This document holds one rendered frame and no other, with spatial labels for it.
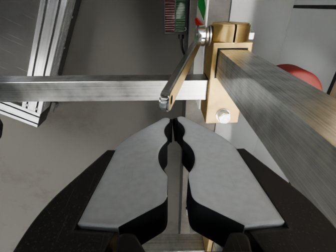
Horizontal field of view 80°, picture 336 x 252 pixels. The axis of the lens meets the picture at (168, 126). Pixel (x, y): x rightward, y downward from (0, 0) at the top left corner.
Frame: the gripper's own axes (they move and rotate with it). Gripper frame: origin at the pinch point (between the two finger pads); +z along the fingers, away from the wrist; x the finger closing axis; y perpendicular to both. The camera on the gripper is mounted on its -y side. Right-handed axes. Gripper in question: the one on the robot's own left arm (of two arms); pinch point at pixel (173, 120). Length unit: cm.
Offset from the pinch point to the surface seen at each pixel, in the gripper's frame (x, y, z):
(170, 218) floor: 3, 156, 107
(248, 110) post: 6.2, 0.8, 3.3
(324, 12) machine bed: 27.8, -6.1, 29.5
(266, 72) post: 7.8, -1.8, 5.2
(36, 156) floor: -93, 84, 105
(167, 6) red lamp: -0.1, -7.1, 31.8
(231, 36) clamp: 7.5, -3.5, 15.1
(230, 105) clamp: 8.8, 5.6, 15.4
